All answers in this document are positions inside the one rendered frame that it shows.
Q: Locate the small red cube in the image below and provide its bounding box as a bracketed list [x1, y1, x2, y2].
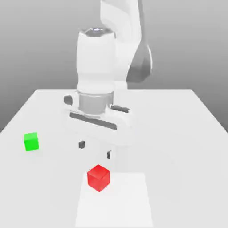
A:
[87, 164, 111, 193]

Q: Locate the small green cube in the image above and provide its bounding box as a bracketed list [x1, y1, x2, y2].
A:
[23, 132, 40, 152]

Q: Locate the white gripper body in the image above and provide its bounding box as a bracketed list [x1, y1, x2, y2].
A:
[64, 108, 134, 147]

